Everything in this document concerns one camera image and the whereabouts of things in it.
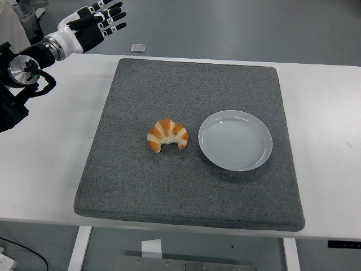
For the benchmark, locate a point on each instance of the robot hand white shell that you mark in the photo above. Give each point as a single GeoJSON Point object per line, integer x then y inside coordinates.
{"type": "Point", "coordinates": [72, 39]}

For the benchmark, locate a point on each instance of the croissant bread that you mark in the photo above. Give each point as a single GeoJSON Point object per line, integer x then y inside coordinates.
{"type": "Point", "coordinates": [169, 132]}

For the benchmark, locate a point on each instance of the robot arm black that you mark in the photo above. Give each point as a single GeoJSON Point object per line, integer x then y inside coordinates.
{"type": "Point", "coordinates": [11, 107]}

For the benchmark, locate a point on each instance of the pale blue round plate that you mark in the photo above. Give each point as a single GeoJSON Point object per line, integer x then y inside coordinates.
{"type": "Point", "coordinates": [234, 144]}

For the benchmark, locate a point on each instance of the grey metal plate with screws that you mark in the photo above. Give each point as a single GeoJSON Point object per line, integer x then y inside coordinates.
{"type": "Point", "coordinates": [183, 266]}

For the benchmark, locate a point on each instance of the bin with clear bag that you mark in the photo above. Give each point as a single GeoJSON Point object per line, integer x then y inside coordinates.
{"type": "Point", "coordinates": [31, 24]}

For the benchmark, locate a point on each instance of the silver floor socket cover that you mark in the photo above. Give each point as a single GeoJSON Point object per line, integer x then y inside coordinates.
{"type": "Point", "coordinates": [138, 48]}

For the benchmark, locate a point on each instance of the white cloth cover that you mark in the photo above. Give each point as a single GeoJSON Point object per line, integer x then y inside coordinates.
{"type": "Point", "coordinates": [7, 22]}

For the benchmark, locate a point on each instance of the grey felt mat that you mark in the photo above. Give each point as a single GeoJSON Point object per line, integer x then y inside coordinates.
{"type": "Point", "coordinates": [141, 183]}

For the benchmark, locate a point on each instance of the white table leg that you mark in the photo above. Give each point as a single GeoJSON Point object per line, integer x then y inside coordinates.
{"type": "Point", "coordinates": [292, 257]}
{"type": "Point", "coordinates": [79, 251]}

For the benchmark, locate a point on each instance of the white power strip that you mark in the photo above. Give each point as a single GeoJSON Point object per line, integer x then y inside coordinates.
{"type": "Point", "coordinates": [5, 262]}

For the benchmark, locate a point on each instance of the black table control panel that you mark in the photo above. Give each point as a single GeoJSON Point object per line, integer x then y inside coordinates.
{"type": "Point", "coordinates": [344, 244]}

